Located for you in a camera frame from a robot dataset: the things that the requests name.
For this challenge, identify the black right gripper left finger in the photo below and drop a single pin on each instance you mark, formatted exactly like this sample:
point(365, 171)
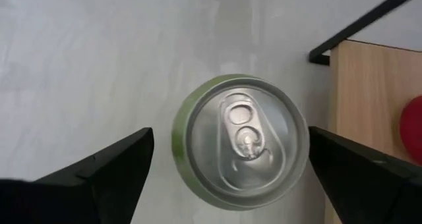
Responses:
point(82, 201)

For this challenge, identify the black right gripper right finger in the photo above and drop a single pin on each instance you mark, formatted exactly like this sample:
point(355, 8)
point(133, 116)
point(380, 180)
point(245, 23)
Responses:
point(369, 194)

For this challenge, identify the red Coca-Cola Zero can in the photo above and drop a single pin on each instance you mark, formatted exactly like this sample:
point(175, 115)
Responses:
point(413, 131)

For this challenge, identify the light green beverage can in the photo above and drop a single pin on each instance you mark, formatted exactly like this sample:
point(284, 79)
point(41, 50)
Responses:
point(244, 141)

